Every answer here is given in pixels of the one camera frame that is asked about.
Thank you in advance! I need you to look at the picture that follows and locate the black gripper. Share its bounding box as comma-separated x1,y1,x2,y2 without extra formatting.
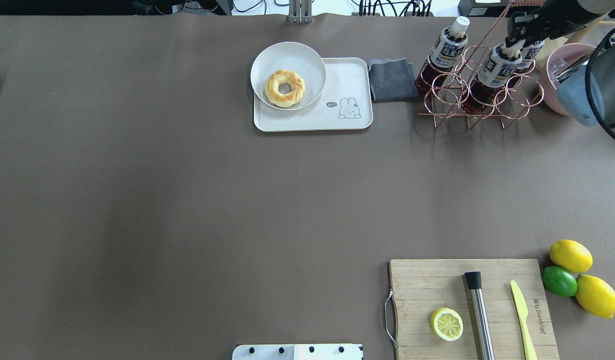
506,4,596,46

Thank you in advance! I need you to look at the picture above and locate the tea bottle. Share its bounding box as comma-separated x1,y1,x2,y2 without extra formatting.
461,42,523,116
415,16,471,95
507,40,545,89

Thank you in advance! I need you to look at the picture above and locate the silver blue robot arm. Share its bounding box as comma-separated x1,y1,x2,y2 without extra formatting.
506,0,615,141

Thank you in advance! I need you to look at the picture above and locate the white robot base pillar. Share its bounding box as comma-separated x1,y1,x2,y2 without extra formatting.
231,342,364,360

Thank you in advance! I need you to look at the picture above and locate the white rabbit tray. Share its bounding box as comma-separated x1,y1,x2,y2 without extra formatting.
253,57,374,132

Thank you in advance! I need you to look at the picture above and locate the pink ice bowl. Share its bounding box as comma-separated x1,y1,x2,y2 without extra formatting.
537,43,594,117

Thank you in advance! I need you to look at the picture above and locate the grey folded cloth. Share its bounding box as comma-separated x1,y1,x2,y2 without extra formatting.
367,58,420,102

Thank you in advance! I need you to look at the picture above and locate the yellow lemon upper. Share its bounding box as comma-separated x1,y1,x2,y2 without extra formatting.
549,239,594,273

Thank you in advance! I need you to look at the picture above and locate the yellow lemon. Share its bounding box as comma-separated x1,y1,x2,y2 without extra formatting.
575,274,615,319
549,239,594,273

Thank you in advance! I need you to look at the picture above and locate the green lime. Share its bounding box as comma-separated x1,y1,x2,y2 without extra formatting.
541,265,578,297

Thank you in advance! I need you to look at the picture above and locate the white round plate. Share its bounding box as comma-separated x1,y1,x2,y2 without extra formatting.
250,41,327,110

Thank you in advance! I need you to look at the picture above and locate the glazed donut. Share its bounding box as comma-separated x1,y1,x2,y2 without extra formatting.
264,69,306,109

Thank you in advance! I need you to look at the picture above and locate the yellow lemon lower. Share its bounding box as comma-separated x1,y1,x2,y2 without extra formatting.
575,274,615,319

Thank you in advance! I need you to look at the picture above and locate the wooden cutting board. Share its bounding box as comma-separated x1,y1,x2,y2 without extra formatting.
389,259,560,360

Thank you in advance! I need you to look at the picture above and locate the half lemon slice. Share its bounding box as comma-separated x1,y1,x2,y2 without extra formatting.
430,307,464,342

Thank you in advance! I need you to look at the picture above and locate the steel muddler rod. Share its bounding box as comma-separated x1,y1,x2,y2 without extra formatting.
464,271,496,360

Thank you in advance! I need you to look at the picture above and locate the yellow plastic knife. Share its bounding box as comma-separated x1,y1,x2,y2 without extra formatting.
509,280,538,360

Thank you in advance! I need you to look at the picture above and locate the copper wire bottle rack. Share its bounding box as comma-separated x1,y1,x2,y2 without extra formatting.
415,0,545,129

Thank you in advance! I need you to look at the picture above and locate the aluminium frame post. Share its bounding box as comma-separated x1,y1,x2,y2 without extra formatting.
287,0,313,24

